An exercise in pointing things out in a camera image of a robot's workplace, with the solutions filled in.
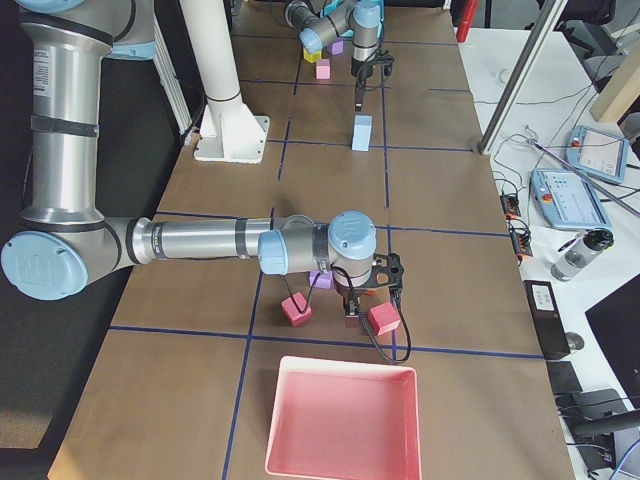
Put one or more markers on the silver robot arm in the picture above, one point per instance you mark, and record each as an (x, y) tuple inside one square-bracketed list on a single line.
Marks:
[(138, 148), (364, 19)]

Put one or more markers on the yellow foam block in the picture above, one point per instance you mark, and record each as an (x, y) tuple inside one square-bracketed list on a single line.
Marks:
[(311, 57)]

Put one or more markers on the red fire extinguisher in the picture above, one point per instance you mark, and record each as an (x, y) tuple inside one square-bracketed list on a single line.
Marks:
[(466, 20)]

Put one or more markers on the crimson block near purple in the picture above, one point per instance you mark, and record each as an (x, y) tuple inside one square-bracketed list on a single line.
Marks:
[(296, 309)]

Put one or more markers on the pink plastic tray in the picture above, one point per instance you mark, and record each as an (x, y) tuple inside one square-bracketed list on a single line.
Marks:
[(344, 420)]

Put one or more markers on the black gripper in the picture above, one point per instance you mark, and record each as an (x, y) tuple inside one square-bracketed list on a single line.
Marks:
[(361, 71), (350, 295)]

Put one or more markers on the brown paper table cover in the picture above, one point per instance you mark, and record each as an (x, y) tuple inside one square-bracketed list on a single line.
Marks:
[(184, 384)]

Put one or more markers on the teach pendant far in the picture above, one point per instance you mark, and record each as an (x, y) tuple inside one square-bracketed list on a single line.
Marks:
[(602, 155)]

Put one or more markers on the aluminium frame post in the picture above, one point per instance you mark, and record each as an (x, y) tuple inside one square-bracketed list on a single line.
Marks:
[(543, 27)]

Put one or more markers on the black laptop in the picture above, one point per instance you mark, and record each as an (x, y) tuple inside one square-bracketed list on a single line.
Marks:
[(614, 322)]

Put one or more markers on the light blue block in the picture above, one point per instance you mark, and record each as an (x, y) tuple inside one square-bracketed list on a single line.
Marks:
[(362, 125), (360, 141)]

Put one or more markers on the black power box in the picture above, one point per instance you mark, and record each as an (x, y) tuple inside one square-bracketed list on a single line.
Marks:
[(546, 319)]

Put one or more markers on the teach pendant near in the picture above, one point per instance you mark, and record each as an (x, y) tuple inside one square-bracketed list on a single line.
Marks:
[(566, 201)]

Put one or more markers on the clear water bottle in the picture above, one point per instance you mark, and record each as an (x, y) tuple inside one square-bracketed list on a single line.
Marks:
[(581, 252)]

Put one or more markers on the crimson block near orange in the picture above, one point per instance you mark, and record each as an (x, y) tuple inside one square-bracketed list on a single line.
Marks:
[(383, 318)]

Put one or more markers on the purple block right side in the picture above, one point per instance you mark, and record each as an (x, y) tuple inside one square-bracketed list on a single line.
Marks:
[(321, 280)]

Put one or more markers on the teal plastic bin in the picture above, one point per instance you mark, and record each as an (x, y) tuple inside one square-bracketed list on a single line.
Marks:
[(329, 6)]

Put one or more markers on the teach pendant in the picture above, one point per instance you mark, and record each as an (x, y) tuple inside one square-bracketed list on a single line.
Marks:
[(602, 155), (566, 201)]

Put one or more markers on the pink foam block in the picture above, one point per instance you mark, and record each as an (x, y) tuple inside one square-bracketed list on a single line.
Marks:
[(323, 69)]

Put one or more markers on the purple block left side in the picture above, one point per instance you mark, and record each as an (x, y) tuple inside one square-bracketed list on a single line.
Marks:
[(336, 47)]

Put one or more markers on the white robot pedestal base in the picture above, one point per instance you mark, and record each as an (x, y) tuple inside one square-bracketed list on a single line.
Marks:
[(229, 131)]

